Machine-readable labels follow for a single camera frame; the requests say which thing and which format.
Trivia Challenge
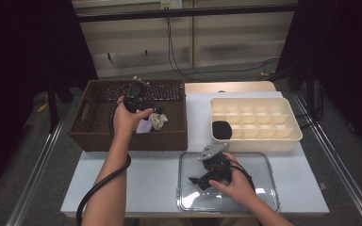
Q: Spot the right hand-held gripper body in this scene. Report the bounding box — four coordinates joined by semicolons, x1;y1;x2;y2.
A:
197;143;234;189

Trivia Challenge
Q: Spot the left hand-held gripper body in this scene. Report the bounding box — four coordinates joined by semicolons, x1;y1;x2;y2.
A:
122;76;151;115

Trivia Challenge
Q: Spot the cream sock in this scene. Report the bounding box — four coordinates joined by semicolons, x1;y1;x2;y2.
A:
150;112;169;132

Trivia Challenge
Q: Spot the black sock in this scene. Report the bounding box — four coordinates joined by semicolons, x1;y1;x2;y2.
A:
211;121;234;140

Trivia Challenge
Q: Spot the brown woven basket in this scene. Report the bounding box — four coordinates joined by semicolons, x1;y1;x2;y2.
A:
68;78;189;153

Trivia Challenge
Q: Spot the cream divided storage box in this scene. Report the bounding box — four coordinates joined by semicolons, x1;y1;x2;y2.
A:
209;96;304;153

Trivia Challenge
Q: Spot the person's left hand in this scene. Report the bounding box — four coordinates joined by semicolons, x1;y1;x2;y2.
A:
112;95;155;139

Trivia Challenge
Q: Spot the person's right hand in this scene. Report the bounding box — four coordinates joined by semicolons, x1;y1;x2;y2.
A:
208;153;255;205

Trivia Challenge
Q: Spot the lilac sock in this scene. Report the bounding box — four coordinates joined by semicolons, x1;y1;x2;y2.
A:
136;118;154;135

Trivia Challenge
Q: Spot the light wooden board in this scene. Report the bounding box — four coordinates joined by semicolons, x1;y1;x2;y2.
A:
184;80;277;94

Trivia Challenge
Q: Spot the black stand leg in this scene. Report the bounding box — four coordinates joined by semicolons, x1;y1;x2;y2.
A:
46;74;74;133
304;62;324;121

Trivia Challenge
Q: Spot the black horizontal bar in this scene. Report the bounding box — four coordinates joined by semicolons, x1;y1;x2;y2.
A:
74;4;298;23

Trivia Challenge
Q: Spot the black curtain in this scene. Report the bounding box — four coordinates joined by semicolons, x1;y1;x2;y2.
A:
0;0;99;199
276;0;362;158

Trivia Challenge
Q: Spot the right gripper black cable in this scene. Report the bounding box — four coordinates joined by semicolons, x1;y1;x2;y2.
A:
229;159;255;192

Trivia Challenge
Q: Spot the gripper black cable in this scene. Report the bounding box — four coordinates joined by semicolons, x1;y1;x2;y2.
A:
75;98;132;226
229;159;255;192

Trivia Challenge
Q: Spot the black hanging wall cable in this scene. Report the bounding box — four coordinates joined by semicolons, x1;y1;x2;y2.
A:
166;17;208;83

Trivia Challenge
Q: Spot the black floor cable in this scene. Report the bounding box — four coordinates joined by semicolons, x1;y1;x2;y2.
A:
182;57;281;83

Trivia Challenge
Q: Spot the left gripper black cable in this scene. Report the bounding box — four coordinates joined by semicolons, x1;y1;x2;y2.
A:
75;98;132;226

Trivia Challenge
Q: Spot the white wall socket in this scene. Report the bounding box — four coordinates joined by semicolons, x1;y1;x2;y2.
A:
159;0;183;9

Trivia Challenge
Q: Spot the metal floor rail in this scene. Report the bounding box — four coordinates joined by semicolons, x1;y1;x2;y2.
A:
4;119;67;226
291;90;362;226

